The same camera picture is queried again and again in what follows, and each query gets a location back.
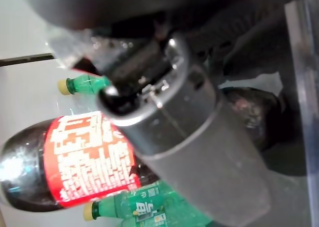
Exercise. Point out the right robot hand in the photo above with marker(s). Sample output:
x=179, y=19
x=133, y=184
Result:
x=199, y=149

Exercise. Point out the cola bottle red cap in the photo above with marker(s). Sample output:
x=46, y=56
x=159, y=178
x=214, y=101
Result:
x=87, y=162

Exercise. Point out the green soda bottle yellow cap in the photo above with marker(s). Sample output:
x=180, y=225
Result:
x=137, y=207
x=84, y=84

